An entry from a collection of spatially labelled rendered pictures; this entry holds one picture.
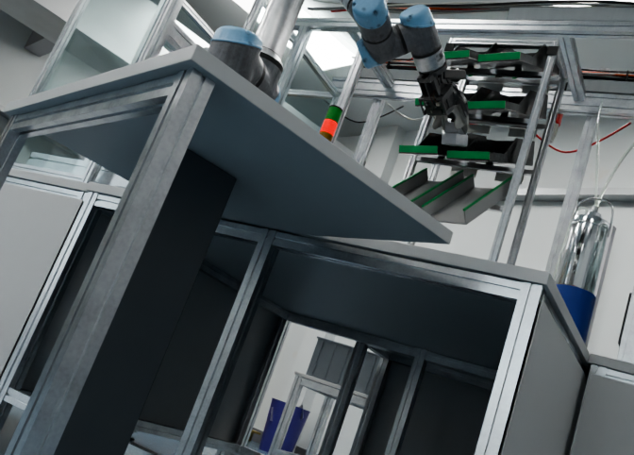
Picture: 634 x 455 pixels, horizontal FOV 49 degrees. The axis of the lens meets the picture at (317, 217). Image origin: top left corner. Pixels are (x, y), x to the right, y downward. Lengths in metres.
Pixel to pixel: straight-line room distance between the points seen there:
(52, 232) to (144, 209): 1.41
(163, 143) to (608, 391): 1.60
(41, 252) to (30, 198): 0.25
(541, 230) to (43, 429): 5.35
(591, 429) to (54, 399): 1.62
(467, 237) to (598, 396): 4.31
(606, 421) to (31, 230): 1.91
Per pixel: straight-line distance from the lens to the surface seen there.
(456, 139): 1.87
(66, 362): 1.04
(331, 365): 4.08
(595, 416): 2.26
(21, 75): 9.22
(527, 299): 1.61
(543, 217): 6.14
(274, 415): 6.53
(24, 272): 2.49
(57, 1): 6.00
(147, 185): 1.07
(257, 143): 1.32
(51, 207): 2.53
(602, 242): 2.72
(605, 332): 5.52
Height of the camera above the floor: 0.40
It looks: 15 degrees up
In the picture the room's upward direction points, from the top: 20 degrees clockwise
